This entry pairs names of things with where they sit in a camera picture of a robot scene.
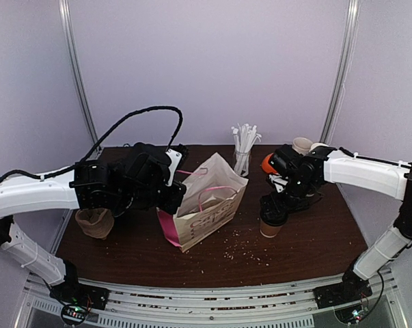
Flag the orange bowl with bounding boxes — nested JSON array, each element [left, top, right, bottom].
[[261, 153, 277, 174]]

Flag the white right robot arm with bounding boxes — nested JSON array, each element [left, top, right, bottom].
[[260, 143, 412, 308]]

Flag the single brown paper cup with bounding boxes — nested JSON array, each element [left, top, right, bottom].
[[260, 219, 286, 238]]

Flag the glass jar of straws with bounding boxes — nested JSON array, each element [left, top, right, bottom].
[[231, 123, 262, 177]]

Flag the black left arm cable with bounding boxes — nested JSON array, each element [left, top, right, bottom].
[[0, 105, 185, 185]]

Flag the left aluminium frame post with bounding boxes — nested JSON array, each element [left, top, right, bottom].
[[58, 0, 98, 145]]

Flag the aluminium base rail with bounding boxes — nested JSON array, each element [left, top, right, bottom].
[[14, 269, 408, 328]]

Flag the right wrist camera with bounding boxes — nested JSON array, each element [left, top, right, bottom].
[[267, 174, 288, 193]]

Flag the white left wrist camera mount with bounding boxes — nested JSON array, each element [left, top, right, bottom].
[[165, 143, 189, 187]]

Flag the stack of cardboard cup carriers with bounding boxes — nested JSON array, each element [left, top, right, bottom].
[[74, 208, 115, 240]]

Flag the beige ceramic mug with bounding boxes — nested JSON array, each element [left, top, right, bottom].
[[292, 137, 313, 154]]

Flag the right aluminium frame post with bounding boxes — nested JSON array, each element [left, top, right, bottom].
[[320, 0, 361, 144]]

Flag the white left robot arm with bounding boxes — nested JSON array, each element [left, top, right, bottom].
[[0, 142, 188, 310]]

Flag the pink and white paper bag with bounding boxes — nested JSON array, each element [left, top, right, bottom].
[[156, 152, 249, 252]]

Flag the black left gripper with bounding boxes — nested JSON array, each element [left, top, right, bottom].
[[118, 179, 187, 215]]

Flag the single black cup lid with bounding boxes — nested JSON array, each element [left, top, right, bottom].
[[260, 212, 288, 227]]

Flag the aluminium frame post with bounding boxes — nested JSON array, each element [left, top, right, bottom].
[[320, 0, 361, 144], [58, 0, 98, 145]]

